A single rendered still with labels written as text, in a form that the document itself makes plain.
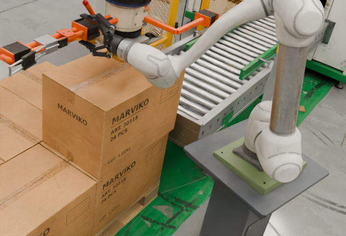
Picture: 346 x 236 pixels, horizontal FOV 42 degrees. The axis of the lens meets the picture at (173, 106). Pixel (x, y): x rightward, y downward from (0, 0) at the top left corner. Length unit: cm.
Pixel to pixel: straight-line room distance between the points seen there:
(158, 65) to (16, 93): 126
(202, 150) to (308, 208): 125
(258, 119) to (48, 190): 98
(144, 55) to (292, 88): 55
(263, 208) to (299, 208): 124
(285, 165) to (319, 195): 156
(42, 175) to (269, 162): 104
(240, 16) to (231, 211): 98
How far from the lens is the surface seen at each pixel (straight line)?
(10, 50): 167
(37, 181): 216
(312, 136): 386
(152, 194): 280
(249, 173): 201
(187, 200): 292
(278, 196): 200
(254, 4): 167
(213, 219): 235
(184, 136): 261
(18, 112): 259
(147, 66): 167
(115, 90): 205
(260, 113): 194
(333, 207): 327
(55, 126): 223
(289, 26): 150
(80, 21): 193
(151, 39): 213
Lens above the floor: 204
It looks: 33 degrees down
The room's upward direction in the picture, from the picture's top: 11 degrees clockwise
